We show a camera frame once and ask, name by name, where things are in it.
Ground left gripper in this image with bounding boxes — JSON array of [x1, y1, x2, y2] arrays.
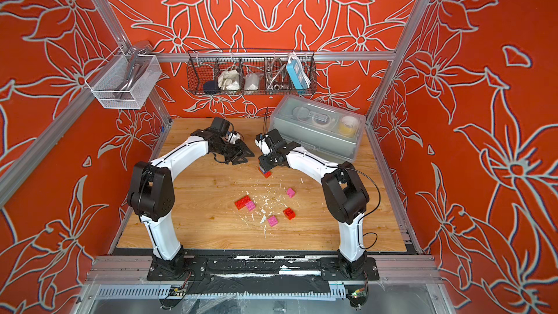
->
[[214, 139, 255, 165]]

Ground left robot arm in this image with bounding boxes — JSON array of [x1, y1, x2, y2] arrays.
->
[[127, 117, 254, 271]]

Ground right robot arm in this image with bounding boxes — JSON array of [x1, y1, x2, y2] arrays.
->
[[255, 129, 370, 278]]

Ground pink lego brick upper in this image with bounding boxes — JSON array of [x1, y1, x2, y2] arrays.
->
[[286, 188, 296, 198]]

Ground pink lego brick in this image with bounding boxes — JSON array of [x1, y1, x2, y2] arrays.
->
[[267, 215, 278, 227], [286, 188, 296, 198], [246, 201, 256, 212]]

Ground long red lego brick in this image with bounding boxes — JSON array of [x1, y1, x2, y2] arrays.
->
[[235, 195, 251, 210]]

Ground pink lego brick left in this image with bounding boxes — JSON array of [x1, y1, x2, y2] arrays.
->
[[246, 201, 256, 212]]

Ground pink lego brick lower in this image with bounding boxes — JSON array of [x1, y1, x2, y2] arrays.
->
[[267, 215, 278, 227]]

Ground clear plastic storage box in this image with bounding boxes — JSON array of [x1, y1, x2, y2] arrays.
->
[[270, 95, 366, 163]]

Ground dark blue round object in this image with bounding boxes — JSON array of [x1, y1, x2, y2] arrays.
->
[[203, 80, 221, 95]]

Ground white crumpled cloth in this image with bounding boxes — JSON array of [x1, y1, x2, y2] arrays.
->
[[217, 69, 241, 92]]

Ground yellow tape roll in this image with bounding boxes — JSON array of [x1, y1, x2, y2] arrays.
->
[[339, 116, 360, 138]]

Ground blue white box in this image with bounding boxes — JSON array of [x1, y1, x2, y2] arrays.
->
[[286, 53, 310, 94]]

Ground metal tongs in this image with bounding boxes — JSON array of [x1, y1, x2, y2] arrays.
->
[[116, 41, 153, 100]]

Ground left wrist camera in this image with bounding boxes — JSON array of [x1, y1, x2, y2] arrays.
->
[[225, 131, 243, 145]]

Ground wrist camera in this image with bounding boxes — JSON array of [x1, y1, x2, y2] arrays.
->
[[225, 131, 243, 145], [255, 134, 271, 156]]

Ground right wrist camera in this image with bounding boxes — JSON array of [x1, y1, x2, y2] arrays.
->
[[255, 134, 271, 156]]

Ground black wire basket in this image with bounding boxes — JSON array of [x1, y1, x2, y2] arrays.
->
[[186, 48, 318, 96]]

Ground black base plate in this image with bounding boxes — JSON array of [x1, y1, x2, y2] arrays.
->
[[147, 252, 380, 281]]

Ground clear plastic wall bin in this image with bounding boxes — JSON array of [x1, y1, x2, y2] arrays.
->
[[86, 41, 162, 110]]

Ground aluminium frame rail right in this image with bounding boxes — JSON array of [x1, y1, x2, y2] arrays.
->
[[366, 126, 424, 254]]

